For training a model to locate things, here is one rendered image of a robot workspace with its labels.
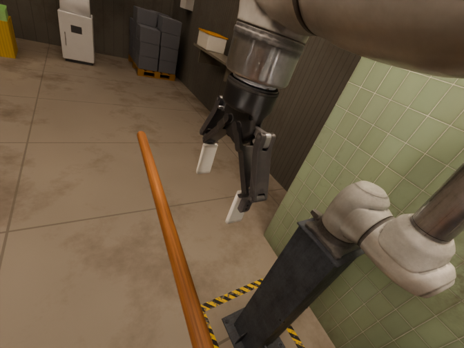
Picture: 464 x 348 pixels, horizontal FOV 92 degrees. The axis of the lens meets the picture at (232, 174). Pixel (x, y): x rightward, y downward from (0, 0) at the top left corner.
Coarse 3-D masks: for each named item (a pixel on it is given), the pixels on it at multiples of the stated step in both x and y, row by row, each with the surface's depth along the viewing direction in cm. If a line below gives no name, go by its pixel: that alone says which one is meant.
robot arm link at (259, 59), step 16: (240, 32) 25; (256, 32) 24; (240, 48) 26; (256, 48) 25; (272, 48) 25; (288, 48) 25; (240, 64) 27; (256, 64) 26; (272, 64) 26; (288, 64) 26; (240, 80) 29; (256, 80) 27; (272, 80) 27; (288, 80) 29
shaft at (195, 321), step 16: (144, 144) 72; (144, 160) 67; (160, 192) 56; (160, 208) 52; (160, 224) 50; (176, 240) 46; (176, 256) 43; (176, 272) 41; (192, 288) 39; (192, 304) 37; (192, 320) 35; (192, 336) 34; (208, 336) 34
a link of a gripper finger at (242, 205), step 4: (260, 196) 32; (240, 200) 35; (244, 200) 34; (248, 200) 34; (260, 200) 32; (240, 204) 35; (244, 204) 34; (248, 204) 34; (240, 208) 35; (244, 208) 34; (248, 208) 35; (240, 212) 35
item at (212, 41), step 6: (204, 30) 347; (198, 36) 367; (204, 36) 349; (210, 36) 340; (216, 36) 344; (222, 36) 363; (198, 42) 368; (204, 42) 351; (210, 42) 346; (216, 42) 350; (222, 42) 355; (204, 48) 353; (210, 48) 351; (216, 48) 356; (222, 48) 361
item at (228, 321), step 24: (312, 240) 89; (288, 264) 102; (312, 264) 91; (336, 264) 81; (240, 288) 170; (264, 288) 118; (288, 288) 103; (312, 288) 92; (240, 312) 155; (264, 312) 119; (288, 312) 105; (240, 336) 133; (264, 336) 121
